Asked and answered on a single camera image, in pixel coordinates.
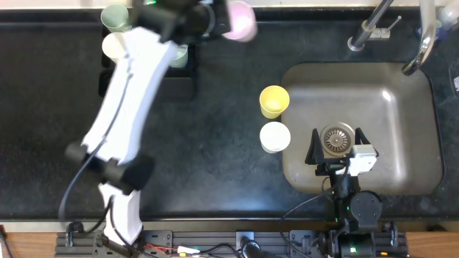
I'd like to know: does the yellow cup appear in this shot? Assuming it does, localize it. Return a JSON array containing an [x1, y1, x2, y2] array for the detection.
[[259, 85, 290, 120]]

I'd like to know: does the steel tap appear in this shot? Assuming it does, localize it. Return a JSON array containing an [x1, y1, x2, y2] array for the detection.
[[346, 0, 439, 77]]

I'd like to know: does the pink cup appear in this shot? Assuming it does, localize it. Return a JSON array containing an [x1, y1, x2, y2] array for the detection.
[[222, 0, 258, 43]]

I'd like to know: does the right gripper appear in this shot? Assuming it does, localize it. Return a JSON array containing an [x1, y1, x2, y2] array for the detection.
[[304, 127, 371, 177]]

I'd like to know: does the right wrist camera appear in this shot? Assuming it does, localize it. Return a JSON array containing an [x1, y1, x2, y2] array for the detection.
[[346, 144, 379, 177]]

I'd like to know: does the blue soap bottle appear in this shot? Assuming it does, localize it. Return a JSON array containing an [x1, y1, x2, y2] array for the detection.
[[415, 1, 459, 42]]

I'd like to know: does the black tray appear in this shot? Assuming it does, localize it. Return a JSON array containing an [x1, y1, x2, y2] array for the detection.
[[98, 21, 197, 103]]

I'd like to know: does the white cup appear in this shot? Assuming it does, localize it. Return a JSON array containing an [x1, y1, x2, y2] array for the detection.
[[259, 121, 292, 154], [101, 32, 127, 64]]

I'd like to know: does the mounting rail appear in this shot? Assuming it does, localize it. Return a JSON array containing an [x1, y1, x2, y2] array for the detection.
[[55, 229, 410, 258]]

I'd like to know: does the steel sink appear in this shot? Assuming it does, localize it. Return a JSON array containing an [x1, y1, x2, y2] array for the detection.
[[280, 62, 445, 196]]

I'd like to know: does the green cup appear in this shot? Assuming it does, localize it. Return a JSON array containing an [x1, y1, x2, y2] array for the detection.
[[168, 44, 189, 70], [100, 3, 132, 34]]

